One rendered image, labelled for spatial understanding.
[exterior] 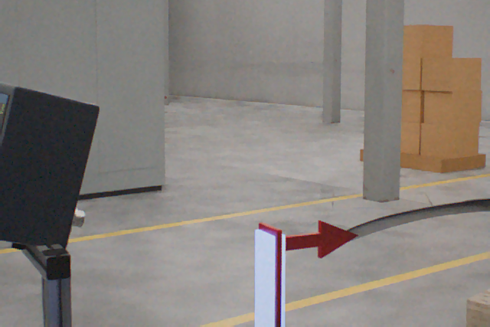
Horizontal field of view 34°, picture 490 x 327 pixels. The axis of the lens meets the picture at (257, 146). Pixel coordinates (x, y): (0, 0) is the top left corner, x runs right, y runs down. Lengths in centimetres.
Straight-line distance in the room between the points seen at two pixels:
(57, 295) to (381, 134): 601
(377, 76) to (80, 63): 253
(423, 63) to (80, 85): 391
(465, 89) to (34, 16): 468
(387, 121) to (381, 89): 28
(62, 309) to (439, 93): 810
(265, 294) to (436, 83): 846
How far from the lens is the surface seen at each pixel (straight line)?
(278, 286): 48
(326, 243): 50
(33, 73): 682
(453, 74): 887
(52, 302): 100
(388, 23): 689
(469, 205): 49
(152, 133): 738
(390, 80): 691
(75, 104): 102
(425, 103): 907
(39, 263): 102
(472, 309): 394
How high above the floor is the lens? 130
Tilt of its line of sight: 7 degrees down
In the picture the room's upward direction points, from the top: straight up
